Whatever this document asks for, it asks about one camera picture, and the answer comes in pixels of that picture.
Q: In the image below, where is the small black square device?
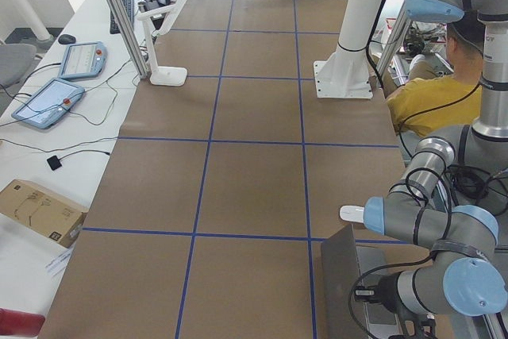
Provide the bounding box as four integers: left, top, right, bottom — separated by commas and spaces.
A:
46, 156, 62, 171

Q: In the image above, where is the upper blue teach pendant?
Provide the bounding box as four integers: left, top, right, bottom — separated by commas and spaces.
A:
58, 41, 107, 81

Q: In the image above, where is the red object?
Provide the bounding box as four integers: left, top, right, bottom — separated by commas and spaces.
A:
1, 308, 45, 337

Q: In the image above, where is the black computer mouse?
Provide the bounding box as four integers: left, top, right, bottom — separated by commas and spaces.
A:
58, 34, 76, 45

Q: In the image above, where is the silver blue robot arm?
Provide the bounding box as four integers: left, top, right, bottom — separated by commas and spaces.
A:
349, 0, 507, 338

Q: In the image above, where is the aluminium frame post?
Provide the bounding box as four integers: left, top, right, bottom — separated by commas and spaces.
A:
106, 0, 148, 79

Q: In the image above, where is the black keyboard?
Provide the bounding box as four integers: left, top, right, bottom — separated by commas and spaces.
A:
110, 0, 136, 35

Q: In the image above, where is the person in yellow shirt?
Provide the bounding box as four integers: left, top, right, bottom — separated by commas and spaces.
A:
385, 11, 485, 137

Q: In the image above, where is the brown paper table cover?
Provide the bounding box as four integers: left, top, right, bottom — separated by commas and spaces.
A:
41, 0, 403, 338

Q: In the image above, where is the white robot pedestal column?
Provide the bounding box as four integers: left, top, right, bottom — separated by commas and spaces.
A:
314, 0, 382, 99

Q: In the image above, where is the white desk lamp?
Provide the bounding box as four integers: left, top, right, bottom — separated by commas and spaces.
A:
137, 0, 187, 87

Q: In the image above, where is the lower blue teach pendant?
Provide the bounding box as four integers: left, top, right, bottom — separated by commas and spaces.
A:
11, 78, 85, 129

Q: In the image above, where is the brown cardboard box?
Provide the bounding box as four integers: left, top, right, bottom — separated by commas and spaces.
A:
1, 179, 88, 248

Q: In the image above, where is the grey laptop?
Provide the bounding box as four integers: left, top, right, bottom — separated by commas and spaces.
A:
321, 226, 400, 338

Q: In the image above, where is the grey office chair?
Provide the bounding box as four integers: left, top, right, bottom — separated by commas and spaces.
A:
0, 44, 37, 87

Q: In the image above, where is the white computer mouse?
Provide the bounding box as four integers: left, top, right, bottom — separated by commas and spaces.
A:
339, 205, 364, 224

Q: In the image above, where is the blue teach pendant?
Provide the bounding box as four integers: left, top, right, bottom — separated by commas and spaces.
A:
58, 41, 107, 81
11, 78, 85, 129

